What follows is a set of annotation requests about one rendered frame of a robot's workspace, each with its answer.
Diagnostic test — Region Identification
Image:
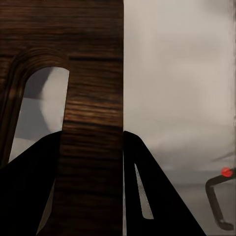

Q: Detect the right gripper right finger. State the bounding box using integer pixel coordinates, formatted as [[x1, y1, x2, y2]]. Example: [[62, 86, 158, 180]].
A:
[[123, 130, 206, 236]]

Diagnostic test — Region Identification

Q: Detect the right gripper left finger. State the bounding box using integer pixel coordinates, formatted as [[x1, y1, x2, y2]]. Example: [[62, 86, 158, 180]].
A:
[[0, 131, 61, 236]]

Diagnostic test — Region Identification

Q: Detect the cutting board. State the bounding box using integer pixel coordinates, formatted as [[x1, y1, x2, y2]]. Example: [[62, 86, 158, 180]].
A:
[[0, 0, 124, 236]]

